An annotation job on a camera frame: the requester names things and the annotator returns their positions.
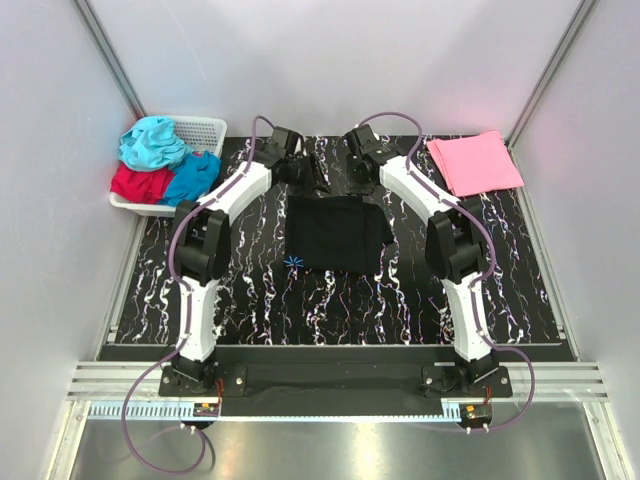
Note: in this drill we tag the orange connector box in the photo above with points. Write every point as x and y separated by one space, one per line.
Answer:
207 409
477 415

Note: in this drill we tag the light blue t shirt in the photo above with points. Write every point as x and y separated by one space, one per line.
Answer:
152 144

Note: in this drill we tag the black marble pattern mat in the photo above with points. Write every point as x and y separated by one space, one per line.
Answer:
261 301

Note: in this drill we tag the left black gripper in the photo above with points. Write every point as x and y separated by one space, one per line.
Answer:
315 179

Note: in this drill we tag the white plastic basket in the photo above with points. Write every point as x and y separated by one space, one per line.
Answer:
201 133

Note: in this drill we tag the left orange connector box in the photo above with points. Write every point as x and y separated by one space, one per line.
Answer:
207 409

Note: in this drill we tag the black t shirt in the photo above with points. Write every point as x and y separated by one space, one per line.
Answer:
340 234

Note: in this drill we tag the red t shirt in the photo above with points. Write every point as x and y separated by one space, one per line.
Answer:
141 187

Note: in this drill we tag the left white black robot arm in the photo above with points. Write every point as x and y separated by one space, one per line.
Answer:
201 248

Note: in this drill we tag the folded pink t shirt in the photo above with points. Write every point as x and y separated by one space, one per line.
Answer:
475 165

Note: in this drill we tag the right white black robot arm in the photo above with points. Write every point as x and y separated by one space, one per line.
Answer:
456 250

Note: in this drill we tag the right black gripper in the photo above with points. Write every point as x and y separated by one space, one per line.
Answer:
351 186

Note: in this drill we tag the right orange connector box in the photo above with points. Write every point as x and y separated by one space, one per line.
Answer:
477 415

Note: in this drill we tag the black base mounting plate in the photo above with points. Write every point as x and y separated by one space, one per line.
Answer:
333 382

